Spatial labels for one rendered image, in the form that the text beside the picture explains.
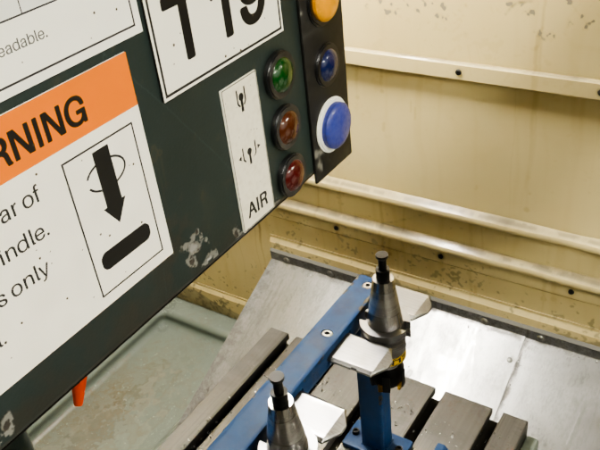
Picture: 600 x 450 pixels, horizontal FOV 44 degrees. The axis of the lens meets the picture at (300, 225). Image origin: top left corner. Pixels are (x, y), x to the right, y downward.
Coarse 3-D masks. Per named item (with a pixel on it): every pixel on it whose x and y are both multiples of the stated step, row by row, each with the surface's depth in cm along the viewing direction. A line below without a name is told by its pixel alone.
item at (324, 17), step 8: (312, 0) 42; (320, 0) 42; (328, 0) 42; (336, 0) 43; (312, 8) 42; (320, 8) 42; (328, 8) 43; (336, 8) 43; (320, 16) 42; (328, 16) 43
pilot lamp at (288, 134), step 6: (288, 114) 42; (294, 114) 43; (282, 120) 42; (288, 120) 42; (294, 120) 43; (282, 126) 42; (288, 126) 42; (294, 126) 43; (282, 132) 42; (288, 132) 43; (294, 132) 43; (282, 138) 43; (288, 138) 43; (294, 138) 43
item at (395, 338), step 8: (360, 320) 94; (408, 320) 93; (360, 328) 93; (368, 328) 92; (400, 328) 92; (408, 328) 93; (368, 336) 92; (376, 336) 91; (384, 336) 91; (392, 336) 91; (400, 336) 91; (408, 336) 94; (384, 344) 92; (392, 344) 92; (400, 344) 92; (392, 352) 92
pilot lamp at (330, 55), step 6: (324, 54) 44; (330, 54) 45; (336, 54) 45; (324, 60) 44; (330, 60) 45; (336, 60) 45; (324, 66) 44; (330, 66) 45; (336, 66) 45; (324, 72) 45; (330, 72) 45; (336, 72) 46; (324, 78) 45; (330, 78) 45
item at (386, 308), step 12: (372, 276) 90; (372, 288) 90; (384, 288) 89; (372, 300) 90; (384, 300) 89; (396, 300) 90; (372, 312) 91; (384, 312) 90; (396, 312) 91; (372, 324) 92; (384, 324) 91; (396, 324) 91
